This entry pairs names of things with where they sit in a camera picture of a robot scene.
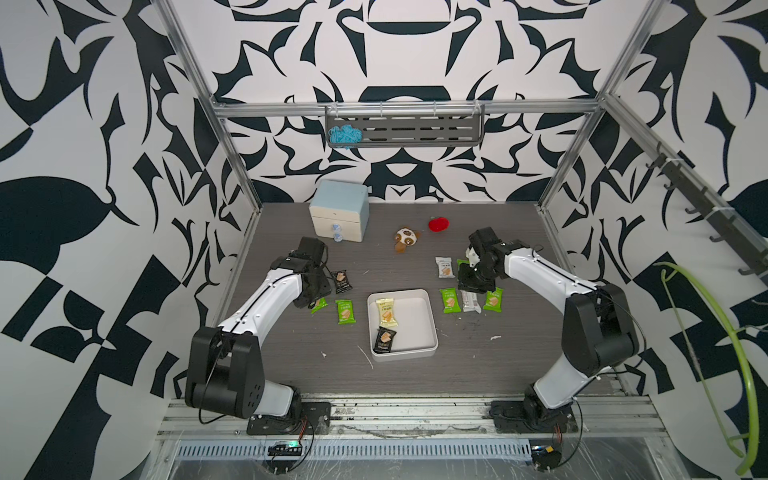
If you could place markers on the white cookie packet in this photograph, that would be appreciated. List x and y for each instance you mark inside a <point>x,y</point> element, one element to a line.
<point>445,267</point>
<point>470,302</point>

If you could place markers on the light blue drawer cabinet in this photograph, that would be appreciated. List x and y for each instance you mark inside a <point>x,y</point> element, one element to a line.
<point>340,210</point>

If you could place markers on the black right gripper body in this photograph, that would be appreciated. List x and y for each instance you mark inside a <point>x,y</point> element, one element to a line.
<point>473,278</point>

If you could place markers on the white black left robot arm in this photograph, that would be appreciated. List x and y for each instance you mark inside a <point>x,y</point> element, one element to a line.
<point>226,375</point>

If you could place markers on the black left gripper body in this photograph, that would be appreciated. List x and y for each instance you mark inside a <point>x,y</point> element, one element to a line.
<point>321,288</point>

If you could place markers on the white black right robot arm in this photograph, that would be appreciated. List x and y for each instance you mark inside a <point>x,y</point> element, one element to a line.
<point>598,332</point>

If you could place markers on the black cookie packet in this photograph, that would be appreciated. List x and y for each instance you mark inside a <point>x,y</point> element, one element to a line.
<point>341,282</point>
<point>384,340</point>

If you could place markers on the white storage box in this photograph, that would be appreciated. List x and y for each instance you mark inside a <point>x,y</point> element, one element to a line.
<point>415,335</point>

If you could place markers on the brown white plush toy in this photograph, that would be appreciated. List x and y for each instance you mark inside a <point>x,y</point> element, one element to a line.
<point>405,238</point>

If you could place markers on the red plush heart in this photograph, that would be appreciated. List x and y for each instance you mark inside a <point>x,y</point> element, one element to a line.
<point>438,224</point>

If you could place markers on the small green cookie packet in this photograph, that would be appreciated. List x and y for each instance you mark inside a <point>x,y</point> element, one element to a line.
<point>493,300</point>

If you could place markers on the green cookie packet hidden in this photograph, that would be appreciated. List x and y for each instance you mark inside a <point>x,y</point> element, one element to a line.
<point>345,312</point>

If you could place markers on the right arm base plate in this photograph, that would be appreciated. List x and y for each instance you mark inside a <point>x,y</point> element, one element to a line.
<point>530,416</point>

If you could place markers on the pale yellow cookie packet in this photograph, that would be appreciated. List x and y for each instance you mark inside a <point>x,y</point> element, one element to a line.
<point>386,311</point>

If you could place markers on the grey wall rack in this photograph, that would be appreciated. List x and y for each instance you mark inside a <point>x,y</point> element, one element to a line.
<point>391,125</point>

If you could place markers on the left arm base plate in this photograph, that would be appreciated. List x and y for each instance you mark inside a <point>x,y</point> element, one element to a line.
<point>310,417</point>

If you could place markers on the blue crochet item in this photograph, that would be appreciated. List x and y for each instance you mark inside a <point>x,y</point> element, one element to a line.
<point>344,136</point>

